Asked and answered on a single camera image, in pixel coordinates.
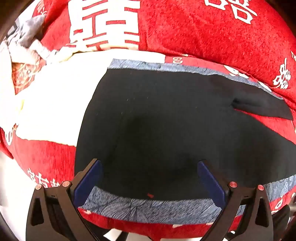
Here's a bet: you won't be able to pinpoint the blue-grey patterned cloth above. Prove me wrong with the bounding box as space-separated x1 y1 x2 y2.
79 59 296 225

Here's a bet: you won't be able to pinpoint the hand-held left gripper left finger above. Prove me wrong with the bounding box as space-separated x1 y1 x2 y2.
26 158 103 241

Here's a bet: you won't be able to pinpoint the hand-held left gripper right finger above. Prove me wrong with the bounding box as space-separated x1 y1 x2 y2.
197 159 274 241

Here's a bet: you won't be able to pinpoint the white garment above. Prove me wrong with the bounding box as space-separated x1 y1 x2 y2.
0 39 72 69

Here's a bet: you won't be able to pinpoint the black pants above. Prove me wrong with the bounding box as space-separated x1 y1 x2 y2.
74 68 294 201

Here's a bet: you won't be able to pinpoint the grey garment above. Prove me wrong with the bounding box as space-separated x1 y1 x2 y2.
7 15 45 48

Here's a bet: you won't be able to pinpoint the red printed blanket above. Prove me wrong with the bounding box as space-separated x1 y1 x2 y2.
0 0 296 241

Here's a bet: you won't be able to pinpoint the orange patterned cloth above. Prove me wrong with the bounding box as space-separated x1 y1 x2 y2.
11 61 45 95

